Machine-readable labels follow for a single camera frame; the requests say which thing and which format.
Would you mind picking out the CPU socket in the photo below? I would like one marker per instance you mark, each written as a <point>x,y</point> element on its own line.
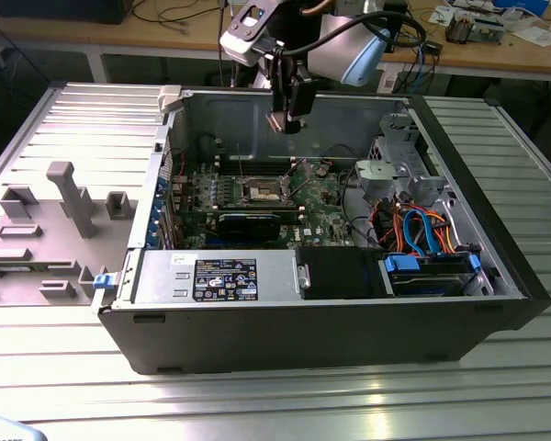
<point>262,193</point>

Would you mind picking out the silver power supply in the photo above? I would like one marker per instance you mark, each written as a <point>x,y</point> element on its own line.
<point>165,275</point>

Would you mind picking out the silver latch plate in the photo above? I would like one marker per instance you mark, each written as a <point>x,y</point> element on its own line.
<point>302,275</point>

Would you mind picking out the white label sheet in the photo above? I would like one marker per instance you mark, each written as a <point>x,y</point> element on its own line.
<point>388,79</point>

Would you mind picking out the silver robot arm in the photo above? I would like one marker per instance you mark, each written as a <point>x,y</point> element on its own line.
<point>367,64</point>

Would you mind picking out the blue expansion card retainer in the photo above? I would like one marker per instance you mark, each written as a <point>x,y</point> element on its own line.
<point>155,216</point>

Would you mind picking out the black PC case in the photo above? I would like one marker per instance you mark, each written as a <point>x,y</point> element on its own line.
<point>303,340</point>

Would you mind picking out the silver drive cage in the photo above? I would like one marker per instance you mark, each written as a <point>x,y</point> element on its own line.
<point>395,133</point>

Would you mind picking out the white papers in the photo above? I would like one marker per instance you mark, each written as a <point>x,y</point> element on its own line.
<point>539,34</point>

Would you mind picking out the green motherboard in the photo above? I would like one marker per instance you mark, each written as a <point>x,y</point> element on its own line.
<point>319,202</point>

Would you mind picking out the black graphics card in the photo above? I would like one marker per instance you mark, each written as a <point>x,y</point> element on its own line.
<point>248,226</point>

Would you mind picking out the hard disk in blue carrier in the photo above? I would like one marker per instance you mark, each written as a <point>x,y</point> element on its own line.
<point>422,282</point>

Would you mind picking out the silver CPU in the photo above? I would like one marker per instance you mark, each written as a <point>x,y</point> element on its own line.
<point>277,123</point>

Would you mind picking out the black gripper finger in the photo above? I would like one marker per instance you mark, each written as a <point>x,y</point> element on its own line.
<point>300,98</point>
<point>277,78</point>

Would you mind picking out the silver metal bracket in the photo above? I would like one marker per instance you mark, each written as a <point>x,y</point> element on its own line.
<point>374,177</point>

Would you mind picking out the grey electronic device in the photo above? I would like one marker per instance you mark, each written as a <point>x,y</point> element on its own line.
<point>486,30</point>

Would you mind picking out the blue case latch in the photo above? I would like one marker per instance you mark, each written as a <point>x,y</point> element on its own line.
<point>103,281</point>

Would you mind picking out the white rounded object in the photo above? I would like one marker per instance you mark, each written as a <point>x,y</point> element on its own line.
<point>4,429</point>

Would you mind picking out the grey parts rack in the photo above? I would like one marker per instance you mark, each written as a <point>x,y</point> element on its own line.
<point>50,257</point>

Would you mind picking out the wooden desk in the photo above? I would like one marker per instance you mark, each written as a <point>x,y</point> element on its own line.
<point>165,37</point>

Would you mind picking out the blue box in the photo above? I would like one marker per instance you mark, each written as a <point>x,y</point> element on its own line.
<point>523,4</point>

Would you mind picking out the black RAM slot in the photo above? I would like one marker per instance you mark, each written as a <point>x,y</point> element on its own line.
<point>289,212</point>
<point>266,172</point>
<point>266,160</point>
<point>266,168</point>
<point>290,216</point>
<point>266,164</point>
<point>289,208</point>

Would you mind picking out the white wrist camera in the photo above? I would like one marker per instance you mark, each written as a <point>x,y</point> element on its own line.
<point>243,43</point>

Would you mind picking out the small black device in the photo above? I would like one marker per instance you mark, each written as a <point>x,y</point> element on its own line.
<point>434,48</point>

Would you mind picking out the black box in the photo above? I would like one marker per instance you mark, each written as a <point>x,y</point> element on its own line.
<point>59,9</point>

